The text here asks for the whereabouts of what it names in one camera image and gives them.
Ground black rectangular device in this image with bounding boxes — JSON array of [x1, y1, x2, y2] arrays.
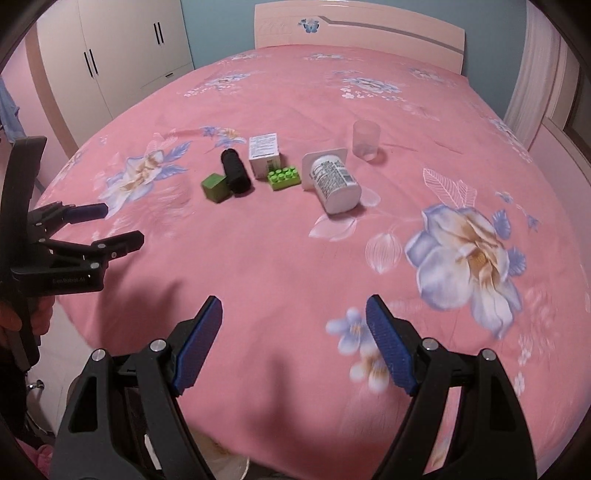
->
[[220, 148, 253, 196]]

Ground white printed carton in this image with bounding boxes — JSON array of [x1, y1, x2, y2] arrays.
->
[[248, 133, 283, 178]]

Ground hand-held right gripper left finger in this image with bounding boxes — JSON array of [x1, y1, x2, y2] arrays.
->
[[53, 295, 225, 480]]

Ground white plastic bag with smiley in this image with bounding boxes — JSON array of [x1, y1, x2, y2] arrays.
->
[[191, 429, 252, 480]]

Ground blue hanging cloth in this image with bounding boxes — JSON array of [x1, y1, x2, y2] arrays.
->
[[0, 76, 24, 141]]

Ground person's left hand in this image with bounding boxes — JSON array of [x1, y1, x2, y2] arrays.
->
[[0, 296, 56, 348]]

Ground white labelled plastic container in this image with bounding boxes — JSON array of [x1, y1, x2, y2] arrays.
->
[[302, 147, 362, 215]]

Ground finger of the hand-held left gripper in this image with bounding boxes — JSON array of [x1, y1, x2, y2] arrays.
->
[[43, 231, 146, 274], [29, 201, 110, 232]]

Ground clear plastic cup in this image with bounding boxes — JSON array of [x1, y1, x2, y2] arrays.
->
[[353, 121, 380, 161]]

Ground cream wardrobe black handles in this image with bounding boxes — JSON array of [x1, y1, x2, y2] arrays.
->
[[34, 0, 195, 134]]

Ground pink cloth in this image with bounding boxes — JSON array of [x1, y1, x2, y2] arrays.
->
[[16, 438, 58, 480]]

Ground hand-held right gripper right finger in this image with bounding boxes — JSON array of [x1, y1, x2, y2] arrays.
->
[[365, 295, 539, 480]]

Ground pink bedside cabinet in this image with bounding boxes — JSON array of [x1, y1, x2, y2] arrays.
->
[[531, 117, 591, 169]]

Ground cream headboard butterfly print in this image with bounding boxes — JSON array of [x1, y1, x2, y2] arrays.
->
[[254, 0, 465, 75]]

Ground green small packet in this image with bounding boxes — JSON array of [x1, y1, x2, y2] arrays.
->
[[267, 165, 302, 190]]

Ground cream curtain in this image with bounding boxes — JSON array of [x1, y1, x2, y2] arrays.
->
[[503, 0, 583, 139]]

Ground olive green cube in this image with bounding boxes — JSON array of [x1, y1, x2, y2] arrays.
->
[[200, 172, 230, 204]]

